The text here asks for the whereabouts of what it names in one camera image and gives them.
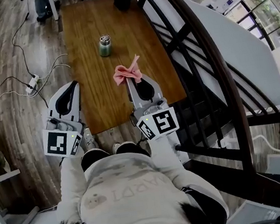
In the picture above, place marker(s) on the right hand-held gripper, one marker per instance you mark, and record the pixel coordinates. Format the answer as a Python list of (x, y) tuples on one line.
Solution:
[(164, 122)]

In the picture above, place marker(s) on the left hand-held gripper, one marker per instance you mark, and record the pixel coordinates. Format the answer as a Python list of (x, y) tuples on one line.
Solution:
[(55, 143)]

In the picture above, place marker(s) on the pink cloth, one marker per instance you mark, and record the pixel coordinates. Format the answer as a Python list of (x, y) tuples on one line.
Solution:
[(124, 72)]

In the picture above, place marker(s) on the person's right forearm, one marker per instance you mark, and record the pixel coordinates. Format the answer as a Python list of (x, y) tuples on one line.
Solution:
[(163, 152)]

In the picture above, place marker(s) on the person's left forearm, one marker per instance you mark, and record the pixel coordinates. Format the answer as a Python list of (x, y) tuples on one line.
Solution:
[(70, 174)]

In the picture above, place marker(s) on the person's left white shoe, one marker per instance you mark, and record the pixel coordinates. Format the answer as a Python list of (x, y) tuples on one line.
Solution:
[(90, 138)]

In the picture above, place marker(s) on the person's white shoe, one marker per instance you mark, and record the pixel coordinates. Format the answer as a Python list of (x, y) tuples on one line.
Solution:
[(90, 138), (122, 145)]

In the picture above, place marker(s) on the white power strip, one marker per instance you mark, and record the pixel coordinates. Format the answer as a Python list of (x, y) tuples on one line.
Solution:
[(32, 84)]

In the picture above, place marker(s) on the person's right white shoe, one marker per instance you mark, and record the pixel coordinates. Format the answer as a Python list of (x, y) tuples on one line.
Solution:
[(122, 145)]

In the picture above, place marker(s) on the person's left leg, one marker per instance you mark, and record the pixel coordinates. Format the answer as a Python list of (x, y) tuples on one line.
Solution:
[(95, 158)]

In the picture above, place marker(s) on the person's leg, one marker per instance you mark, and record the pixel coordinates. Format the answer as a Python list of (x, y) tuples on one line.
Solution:
[(132, 151), (95, 158)]

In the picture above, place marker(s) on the person's right leg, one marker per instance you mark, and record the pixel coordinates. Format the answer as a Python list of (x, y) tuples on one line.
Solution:
[(132, 151)]

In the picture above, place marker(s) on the person's white sweater torso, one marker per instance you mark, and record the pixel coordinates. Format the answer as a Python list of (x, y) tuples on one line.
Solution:
[(129, 187)]

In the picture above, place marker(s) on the white power adapter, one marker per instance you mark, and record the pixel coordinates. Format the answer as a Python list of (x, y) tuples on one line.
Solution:
[(226, 142)]

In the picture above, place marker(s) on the black pen holder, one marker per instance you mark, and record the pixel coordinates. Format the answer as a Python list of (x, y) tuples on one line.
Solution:
[(123, 1)]

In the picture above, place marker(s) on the white desk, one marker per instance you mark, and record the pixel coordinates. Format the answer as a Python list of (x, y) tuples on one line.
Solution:
[(52, 5)]

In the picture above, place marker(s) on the large black-framed window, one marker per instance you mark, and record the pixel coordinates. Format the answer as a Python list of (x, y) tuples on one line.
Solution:
[(270, 15)]

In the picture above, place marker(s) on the grey desk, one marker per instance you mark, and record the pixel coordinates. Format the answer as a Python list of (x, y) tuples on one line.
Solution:
[(253, 215)]

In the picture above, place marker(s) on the white metal table frame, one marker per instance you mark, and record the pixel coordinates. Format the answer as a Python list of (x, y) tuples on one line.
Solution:
[(0, 178)]

